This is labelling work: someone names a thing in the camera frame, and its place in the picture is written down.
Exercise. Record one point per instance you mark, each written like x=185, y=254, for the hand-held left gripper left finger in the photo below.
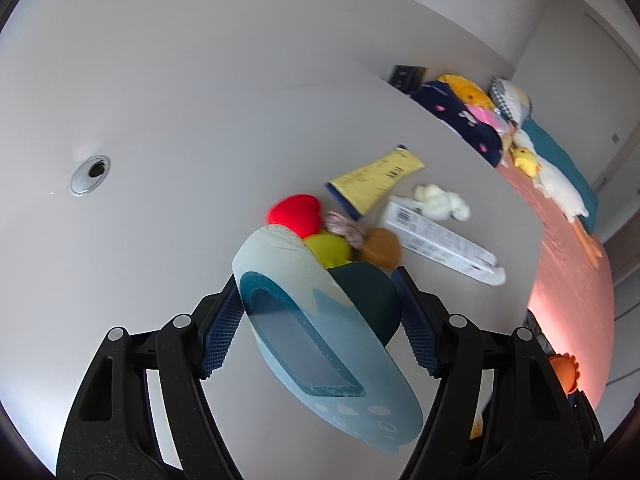
x=222, y=330

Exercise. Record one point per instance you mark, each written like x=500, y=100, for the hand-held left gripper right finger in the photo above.
x=420, y=330

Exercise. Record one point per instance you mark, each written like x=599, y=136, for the brown plush ball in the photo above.
x=382, y=245

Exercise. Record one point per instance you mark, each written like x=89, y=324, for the long white carton box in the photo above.
x=435, y=237

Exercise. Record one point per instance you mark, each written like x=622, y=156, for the yellow-green plush ball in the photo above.
x=327, y=249

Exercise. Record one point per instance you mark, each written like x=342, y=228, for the pink and brown scrunchie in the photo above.
x=342, y=224

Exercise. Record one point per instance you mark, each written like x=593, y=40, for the small white plush toy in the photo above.
x=440, y=200

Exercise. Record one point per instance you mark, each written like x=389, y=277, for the red heart plush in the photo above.
x=292, y=212

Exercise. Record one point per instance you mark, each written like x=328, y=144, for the yellow packet with blue edge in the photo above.
x=375, y=177

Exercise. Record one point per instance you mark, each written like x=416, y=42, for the orange scalloped toy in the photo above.
x=564, y=372

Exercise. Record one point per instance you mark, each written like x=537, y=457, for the pink bed sheet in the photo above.
x=565, y=285

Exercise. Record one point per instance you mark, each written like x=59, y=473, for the small yellow duck plush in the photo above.
x=525, y=160

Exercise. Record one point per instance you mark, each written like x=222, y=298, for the white goose plush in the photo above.
x=557, y=185

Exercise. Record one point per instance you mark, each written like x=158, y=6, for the navy blanket with pink hearts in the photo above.
x=465, y=127

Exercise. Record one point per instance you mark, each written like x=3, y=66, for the teal blanket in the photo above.
x=560, y=160

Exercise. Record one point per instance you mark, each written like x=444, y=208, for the pink plush toy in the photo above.
x=482, y=114

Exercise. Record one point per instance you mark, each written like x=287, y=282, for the yellow plush pillow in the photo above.
x=470, y=92

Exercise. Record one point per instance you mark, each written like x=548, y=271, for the black and white checkered pillow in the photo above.
x=505, y=95

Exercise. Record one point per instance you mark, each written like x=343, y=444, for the black box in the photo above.
x=407, y=76

